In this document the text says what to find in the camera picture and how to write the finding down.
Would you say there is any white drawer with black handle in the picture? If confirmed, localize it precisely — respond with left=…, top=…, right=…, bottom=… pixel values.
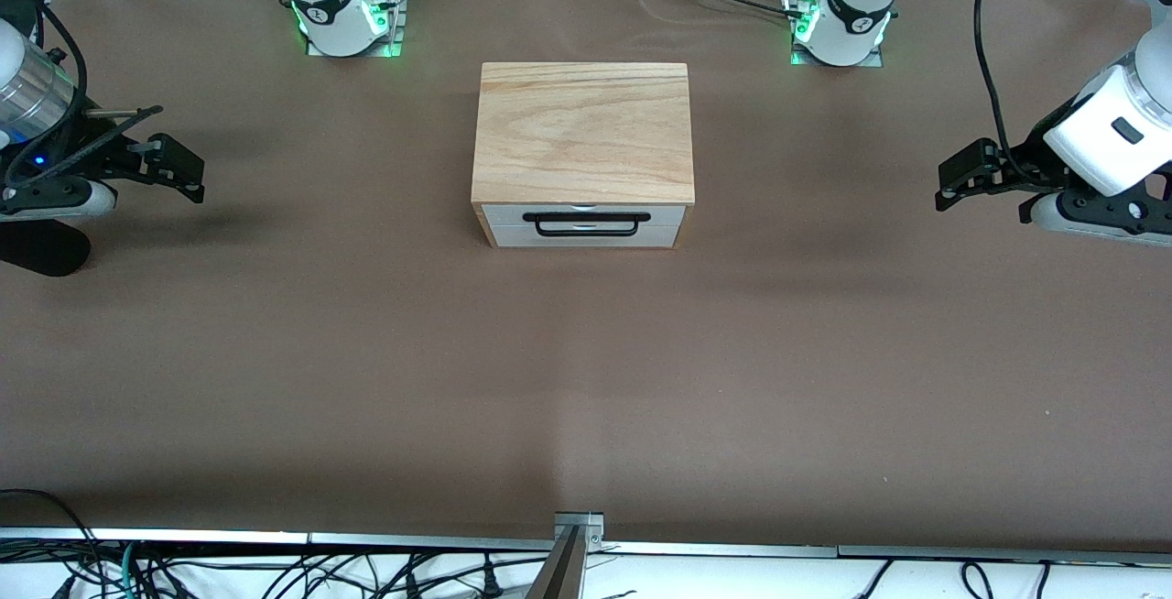
left=482, top=203, right=689, bottom=238

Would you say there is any wooden drawer cabinet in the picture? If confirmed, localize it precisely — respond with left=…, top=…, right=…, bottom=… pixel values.
left=471, top=61, right=696, bottom=249

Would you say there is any black foam cylinder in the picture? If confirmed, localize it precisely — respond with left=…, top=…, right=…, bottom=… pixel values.
left=0, top=219, right=92, bottom=278

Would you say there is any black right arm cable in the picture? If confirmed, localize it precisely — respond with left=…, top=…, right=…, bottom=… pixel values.
left=0, top=0, right=89, bottom=192

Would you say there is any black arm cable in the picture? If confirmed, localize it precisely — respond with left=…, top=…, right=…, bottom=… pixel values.
left=0, top=0, right=89, bottom=192
left=973, top=0, right=1040, bottom=180

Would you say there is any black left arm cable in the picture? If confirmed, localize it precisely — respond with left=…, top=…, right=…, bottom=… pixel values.
left=973, top=0, right=1040, bottom=180

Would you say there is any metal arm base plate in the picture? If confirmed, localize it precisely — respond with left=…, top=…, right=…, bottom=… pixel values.
left=307, top=0, right=406, bottom=59
left=790, top=42, right=885, bottom=68

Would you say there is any black floor cable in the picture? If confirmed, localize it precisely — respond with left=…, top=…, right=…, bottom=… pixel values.
left=0, top=487, right=103, bottom=599

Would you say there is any aluminium table edge rail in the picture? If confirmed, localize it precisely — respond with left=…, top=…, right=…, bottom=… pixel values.
left=0, top=526, right=1172, bottom=561

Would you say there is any green floor cable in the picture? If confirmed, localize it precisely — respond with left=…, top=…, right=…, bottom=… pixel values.
left=115, top=539, right=142, bottom=599

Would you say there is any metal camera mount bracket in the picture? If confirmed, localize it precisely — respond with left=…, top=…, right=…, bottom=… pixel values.
left=525, top=511, right=606, bottom=599

